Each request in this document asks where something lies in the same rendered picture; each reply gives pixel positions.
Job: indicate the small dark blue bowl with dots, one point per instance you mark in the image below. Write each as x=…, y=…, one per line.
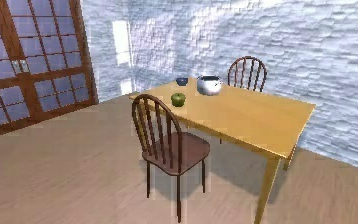
x=182, y=81

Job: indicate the brown wooden glass-paned door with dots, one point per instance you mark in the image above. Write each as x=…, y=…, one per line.
x=37, y=63

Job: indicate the dark brown spindle-back chair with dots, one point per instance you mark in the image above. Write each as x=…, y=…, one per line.
x=173, y=146
x=247, y=73

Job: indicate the green apple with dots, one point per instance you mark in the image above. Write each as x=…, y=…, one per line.
x=178, y=99

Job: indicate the light wooden dining table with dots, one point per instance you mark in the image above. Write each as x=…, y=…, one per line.
x=250, y=116

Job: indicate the white round pot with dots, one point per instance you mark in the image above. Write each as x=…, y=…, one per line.
x=209, y=85

